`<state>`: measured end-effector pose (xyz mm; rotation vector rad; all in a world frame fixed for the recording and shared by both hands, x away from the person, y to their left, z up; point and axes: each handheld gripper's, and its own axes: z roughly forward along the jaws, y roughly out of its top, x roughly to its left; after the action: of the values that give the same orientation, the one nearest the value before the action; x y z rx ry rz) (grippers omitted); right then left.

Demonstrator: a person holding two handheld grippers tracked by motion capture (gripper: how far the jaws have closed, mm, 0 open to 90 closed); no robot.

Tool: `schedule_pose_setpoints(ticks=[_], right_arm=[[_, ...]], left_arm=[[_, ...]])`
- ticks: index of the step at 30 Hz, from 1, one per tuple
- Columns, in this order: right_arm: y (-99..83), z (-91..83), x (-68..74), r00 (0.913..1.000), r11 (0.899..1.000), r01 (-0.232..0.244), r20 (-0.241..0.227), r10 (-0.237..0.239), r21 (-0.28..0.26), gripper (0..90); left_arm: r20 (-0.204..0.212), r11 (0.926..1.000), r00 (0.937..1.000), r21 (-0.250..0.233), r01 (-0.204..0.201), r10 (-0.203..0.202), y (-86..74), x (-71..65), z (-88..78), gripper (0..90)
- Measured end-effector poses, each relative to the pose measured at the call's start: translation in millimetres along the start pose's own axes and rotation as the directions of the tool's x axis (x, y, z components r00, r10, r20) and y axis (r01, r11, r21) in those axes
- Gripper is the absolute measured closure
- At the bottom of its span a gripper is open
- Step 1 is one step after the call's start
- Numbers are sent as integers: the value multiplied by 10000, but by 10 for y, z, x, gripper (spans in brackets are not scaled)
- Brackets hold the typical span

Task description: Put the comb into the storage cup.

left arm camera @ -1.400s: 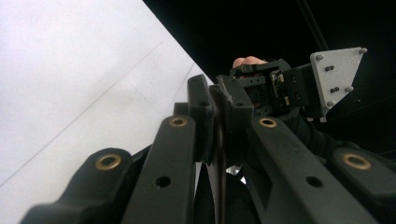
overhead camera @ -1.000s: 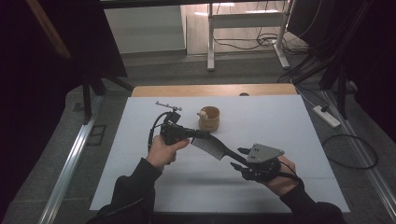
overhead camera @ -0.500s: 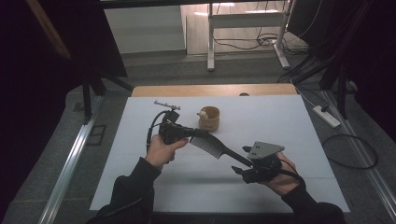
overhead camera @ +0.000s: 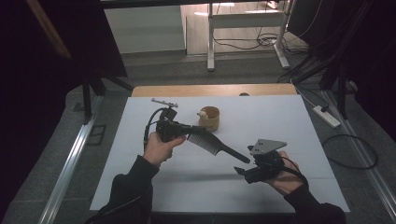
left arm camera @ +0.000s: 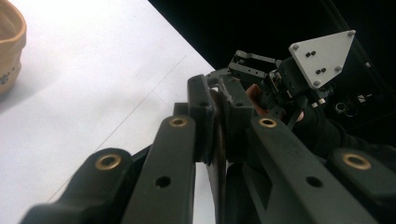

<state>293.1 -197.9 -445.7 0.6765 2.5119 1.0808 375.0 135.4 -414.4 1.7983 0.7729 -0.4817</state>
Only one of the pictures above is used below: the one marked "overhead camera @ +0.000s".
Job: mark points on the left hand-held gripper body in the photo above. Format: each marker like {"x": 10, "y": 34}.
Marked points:
{"x": 168, "y": 129}

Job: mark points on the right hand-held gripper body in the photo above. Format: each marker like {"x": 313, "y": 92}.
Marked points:
{"x": 264, "y": 169}

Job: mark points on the tan cup with animal figure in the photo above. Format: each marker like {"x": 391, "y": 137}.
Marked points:
{"x": 211, "y": 123}

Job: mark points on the black comb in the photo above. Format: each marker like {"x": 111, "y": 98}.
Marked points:
{"x": 211, "y": 143}

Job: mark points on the person's left hand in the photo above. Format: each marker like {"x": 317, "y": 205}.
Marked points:
{"x": 157, "y": 151}

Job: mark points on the person's right hand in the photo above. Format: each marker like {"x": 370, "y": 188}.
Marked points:
{"x": 289, "y": 179}

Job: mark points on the wooden table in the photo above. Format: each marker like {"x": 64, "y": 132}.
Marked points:
{"x": 186, "y": 90}

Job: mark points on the white table mat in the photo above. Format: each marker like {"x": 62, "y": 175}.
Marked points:
{"x": 199, "y": 186}

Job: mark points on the dark table grommet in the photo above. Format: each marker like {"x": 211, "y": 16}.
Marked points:
{"x": 244, "y": 94}

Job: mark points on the black floor plate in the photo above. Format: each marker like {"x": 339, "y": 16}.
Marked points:
{"x": 96, "y": 134}

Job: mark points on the white power strip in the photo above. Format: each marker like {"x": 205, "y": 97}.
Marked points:
{"x": 327, "y": 116}

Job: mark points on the black metal stand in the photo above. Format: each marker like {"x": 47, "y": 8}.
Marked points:
{"x": 87, "y": 96}
{"x": 342, "y": 90}

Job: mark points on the wooden beam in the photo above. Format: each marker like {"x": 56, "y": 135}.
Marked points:
{"x": 49, "y": 29}

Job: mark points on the aluminium rail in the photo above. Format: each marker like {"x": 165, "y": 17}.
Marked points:
{"x": 364, "y": 152}
{"x": 70, "y": 161}

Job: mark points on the white desk frame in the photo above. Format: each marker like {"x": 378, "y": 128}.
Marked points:
{"x": 249, "y": 20}

